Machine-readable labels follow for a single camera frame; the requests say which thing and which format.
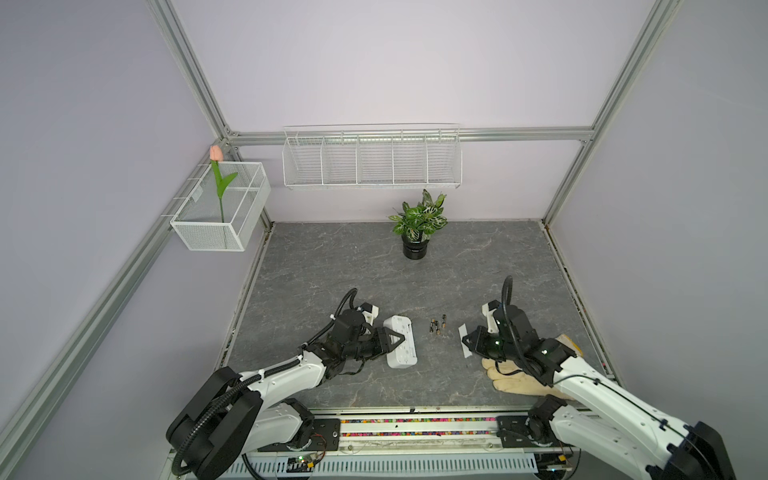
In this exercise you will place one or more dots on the artificial pink tulip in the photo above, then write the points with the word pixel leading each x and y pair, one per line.
pixel 222 182

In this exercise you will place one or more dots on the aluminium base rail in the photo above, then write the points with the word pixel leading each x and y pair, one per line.
pixel 408 429

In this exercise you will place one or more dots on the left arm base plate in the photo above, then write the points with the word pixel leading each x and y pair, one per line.
pixel 321 435

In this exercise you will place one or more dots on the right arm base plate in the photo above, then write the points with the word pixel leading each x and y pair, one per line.
pixel 520 431

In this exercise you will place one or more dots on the white battery cover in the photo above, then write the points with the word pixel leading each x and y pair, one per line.
pixel 463 332

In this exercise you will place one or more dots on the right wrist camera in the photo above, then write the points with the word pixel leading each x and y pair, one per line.
pixel 488 310

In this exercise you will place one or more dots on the white alarm device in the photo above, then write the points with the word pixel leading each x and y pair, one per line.
pixel 403 354

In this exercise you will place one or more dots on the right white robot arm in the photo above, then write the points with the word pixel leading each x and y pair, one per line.
pixel 579 407

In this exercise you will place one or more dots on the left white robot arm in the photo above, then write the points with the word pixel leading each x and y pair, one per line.
pixel 234 413

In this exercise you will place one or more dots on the long white wire shelf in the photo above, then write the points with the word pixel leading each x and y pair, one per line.
pixel 389 156

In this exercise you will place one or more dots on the white cable duct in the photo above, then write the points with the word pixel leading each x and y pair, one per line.
pixel 386 466

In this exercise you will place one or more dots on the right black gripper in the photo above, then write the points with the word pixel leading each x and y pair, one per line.
pixel 475 344

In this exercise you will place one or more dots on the potted green plant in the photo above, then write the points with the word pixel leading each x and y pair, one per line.
pixel 415 225

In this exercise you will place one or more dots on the white wire basket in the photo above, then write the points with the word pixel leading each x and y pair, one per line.
pixel 197 220

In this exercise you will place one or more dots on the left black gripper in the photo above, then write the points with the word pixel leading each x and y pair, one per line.
pixel 382 342

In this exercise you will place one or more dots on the beige work glove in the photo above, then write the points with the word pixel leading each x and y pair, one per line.
pixel 509 378

